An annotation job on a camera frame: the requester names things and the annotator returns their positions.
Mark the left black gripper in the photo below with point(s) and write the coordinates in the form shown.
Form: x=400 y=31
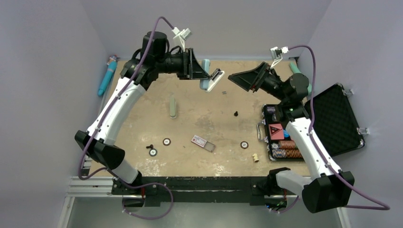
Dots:
x=191 y=69

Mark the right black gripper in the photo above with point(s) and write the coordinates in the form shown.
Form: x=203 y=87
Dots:
x=251 y=80

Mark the blue stapler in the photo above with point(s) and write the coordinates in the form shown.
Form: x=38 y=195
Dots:
x=208 y=84

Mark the green stapler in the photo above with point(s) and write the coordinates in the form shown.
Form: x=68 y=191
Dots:
x=172 y=107

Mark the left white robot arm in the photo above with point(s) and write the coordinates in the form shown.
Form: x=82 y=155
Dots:
x=152 y=59

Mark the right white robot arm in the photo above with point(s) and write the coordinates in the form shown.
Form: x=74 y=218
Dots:
x=328 y=186

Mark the teal marker pen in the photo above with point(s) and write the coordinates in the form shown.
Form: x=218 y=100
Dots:
x=293 y=67

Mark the red card deck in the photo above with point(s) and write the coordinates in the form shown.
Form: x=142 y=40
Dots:
x=276 y=131

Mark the poker chip right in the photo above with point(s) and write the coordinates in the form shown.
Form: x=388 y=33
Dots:
x=244 y=144

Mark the blue round chip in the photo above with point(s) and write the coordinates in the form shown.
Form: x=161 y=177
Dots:
x=285 y=133

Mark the staple box with clear lid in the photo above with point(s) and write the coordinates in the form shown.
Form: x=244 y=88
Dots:
x=203 y=143

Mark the brown poker chip stack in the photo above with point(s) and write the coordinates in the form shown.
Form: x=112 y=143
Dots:
x=287 y=145

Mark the poker chip upper left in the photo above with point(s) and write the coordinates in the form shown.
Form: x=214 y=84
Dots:
x=166 y=141

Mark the striped poker chip stack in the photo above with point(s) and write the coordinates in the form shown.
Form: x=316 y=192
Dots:
x=286 y=154

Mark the cream chess piece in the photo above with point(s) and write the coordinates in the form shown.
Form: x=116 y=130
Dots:
x=255 y=158

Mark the blue marker pen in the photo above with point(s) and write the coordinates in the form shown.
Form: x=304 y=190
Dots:
x=111 y=68

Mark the black poker chip case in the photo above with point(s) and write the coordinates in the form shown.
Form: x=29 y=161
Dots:
x=335 y=124

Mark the poker chip lower left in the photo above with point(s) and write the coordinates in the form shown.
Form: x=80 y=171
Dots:
x=153 y=152

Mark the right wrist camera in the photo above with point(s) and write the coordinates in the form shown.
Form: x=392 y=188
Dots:
x=277 y=55

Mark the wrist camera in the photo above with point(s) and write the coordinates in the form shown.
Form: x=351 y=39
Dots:
x=277 y=55
x=180 y=37

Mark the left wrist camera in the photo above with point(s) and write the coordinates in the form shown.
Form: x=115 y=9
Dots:
x=180 y=37

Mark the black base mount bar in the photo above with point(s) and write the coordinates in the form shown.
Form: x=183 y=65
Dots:
x=244 y=189

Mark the aluminium rail frame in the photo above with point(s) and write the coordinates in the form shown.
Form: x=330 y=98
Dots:
x=90 y=203

